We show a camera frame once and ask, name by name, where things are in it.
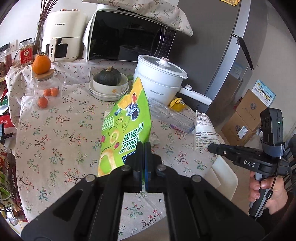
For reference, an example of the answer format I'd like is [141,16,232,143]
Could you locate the cream bread ball bag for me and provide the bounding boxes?
[194,111,220,150]

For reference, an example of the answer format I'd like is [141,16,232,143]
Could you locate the clear plastic water bottle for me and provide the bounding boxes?
[148,98,195,134]

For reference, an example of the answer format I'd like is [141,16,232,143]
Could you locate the green onion rings bag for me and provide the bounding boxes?
[98,77,152,177]

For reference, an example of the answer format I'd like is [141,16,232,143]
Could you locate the white trash bin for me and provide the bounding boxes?
[204,156,238,201]

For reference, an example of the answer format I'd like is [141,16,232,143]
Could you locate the person's right hand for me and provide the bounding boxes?
[248,171,289,215]

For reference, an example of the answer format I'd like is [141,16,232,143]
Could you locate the lower cardboard box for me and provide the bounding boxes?
[221,112,255,146]

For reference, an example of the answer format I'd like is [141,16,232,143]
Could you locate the cardboard box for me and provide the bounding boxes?
[221,112,255,146]
[236,89,267,132]

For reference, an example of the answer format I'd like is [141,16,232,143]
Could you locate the upper cardboard box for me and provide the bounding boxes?
[236,89,267,132]

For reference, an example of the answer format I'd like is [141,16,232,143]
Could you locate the yellow crumpled snack wrapper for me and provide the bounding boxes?
[169,97,186,112]

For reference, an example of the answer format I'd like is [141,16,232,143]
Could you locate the floral tablecloth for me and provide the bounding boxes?
[6,62,217,240]

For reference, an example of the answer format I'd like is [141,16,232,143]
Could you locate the white electric cooking pot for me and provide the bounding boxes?
[133,55,212,106]

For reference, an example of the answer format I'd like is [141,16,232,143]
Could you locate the grey refrigerator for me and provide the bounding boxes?
[169,0,267,126]

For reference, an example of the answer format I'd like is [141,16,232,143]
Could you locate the small orange tomato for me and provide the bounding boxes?
[51,87,59,97]
[43,88,51,96]
[38,97,48,108]

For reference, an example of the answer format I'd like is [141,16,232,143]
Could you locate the white floral bowl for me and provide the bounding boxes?
[92,73,128,94]

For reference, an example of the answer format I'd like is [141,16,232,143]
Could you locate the green kabocha squash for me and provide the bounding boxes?
[94,66,121,86]

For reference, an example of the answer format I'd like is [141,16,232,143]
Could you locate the glass jar with cork lid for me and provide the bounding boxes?
[25,69,66,109]

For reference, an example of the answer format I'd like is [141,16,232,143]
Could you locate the floral cloth on microwave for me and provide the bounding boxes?
[88,0,193,37]

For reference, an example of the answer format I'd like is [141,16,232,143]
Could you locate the large orange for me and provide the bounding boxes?
[32,55,51,75]

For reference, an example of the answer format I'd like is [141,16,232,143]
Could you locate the black microwave oven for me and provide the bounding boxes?
[83,9,176,62]

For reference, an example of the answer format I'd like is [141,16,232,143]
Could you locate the red labelled spice jar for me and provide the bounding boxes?
[19,38,33,67]

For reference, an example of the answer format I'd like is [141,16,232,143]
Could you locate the cream air fryer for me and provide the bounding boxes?
[42,9,87,62]

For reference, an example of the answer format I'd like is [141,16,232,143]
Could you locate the dried branches in vase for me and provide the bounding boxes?
[33,0,58,55]

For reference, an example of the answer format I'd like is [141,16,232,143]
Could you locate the blue wall poster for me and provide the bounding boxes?
[251,79,276,108]

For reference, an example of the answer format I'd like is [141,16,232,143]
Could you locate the wire rack with packages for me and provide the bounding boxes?
[1,99,26,226]

